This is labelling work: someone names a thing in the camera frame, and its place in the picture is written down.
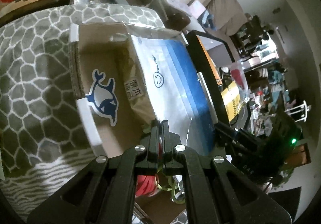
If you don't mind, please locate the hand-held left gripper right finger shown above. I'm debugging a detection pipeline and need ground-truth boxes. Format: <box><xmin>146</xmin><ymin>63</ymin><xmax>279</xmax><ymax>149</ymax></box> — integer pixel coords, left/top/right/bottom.
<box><xmin>162</xmin><ymin>120</ymin><xmax>293</xmax><ymax>224</ymax></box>

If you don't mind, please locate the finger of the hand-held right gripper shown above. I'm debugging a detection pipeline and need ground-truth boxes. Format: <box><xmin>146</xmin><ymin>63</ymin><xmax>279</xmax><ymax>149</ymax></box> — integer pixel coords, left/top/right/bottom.
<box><xmin>214</xmin><ymin>123</ymin><xmax>254</xmax><ymax>143</ymax></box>
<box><xmin>224</xmin><ymin>139</ymin><xmax>252</xmax><ymax>163</ymax></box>

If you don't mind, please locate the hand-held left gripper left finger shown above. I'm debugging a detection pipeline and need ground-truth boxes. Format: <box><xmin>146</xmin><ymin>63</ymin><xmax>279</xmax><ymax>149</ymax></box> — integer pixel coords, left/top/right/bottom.
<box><xmin>26</xmin><ymin>119</ymin><xmax>161</xmax><ymax>224</ymax></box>

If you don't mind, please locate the blue and white plastic bag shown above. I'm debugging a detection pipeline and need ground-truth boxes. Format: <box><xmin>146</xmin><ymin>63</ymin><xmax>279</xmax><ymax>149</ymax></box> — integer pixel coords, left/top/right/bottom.
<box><xmin>130</xmin><ymin>34</ymin><xmax>216</xmax><ymax>155</ymax></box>

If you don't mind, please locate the white-edged cardboard box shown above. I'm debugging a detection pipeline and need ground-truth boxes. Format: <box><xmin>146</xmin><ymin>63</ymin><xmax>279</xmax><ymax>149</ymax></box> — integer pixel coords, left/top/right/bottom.
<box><xmin>69</xmin><ymin>23</ymin><xmax>218</xmax><ymax>224</ymax></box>

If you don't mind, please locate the yellow manual booklet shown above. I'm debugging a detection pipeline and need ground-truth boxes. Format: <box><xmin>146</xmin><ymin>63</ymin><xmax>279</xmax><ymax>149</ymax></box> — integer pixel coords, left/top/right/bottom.
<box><xmin>221</xmin><ymin>80</ymin><xmax>245</xmax><ymax>121</ymax></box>

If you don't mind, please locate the gold paper bag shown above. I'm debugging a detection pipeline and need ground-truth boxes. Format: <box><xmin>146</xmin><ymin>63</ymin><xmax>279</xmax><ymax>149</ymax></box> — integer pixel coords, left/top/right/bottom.
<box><xmin>123</xmin><ymin>41</ymin><xmax>156</xmax><ymax>126</ymax></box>

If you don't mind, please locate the black storage box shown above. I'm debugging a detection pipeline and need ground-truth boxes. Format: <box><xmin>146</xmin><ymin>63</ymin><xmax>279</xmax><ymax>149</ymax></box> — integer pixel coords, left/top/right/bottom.
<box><xmin>186</xmin><ymin>31</ymin><xmax>251</xmax><ymax>129</ymax></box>

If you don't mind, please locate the red-labelled clear plastic bag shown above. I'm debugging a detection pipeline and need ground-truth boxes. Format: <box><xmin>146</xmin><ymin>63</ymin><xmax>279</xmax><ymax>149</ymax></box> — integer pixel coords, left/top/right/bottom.
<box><xmin>228</xmin><ymin>62</ymin><xmax>251</xmax><ymax>99</ymax></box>

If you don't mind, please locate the cluttered shelf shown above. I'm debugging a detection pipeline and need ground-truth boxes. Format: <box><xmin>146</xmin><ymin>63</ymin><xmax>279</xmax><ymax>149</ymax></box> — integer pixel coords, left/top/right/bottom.
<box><xmin>233</xmin><ymin>15</ymin><xmax>289</xmax><ymax>64</ymax></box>

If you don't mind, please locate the dark brown object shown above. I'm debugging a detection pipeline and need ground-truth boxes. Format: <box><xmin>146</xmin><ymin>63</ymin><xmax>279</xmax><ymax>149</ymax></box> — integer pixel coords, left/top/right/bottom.
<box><xmin>167</xmin><ymin>13</ymin><xmax>190</xmax><ymax>32</ymax></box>

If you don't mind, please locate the blue cloth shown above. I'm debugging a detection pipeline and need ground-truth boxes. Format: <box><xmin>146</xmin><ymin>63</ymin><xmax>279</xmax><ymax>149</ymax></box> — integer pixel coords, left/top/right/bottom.
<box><xmin>202</xmin><ymin>9</ymin><xmax>216</xmax><ymax>30</ymax></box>

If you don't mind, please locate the pink box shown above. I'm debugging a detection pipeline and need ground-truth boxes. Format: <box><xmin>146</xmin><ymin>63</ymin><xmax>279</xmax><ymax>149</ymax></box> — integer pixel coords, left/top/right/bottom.
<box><xmin>188</xmin><ymin>0</ymin><xmax>206</xmax><ymax>17</ymax></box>

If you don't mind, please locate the giraffe pattern blanket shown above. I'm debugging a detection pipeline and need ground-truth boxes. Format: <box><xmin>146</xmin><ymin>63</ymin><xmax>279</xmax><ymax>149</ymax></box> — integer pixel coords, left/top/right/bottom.
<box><xmin>0</xmin><ymin>3</ymin><xmax>163</xmax><ymax>214</ymax></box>

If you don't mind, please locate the white wire rack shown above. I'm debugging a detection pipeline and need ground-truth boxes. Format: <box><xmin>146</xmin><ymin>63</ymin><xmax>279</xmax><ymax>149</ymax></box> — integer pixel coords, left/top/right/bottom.
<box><xmin>286</xmin><ymin>100</ymin><xmax>311</xmax><ymax>123</ymax></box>

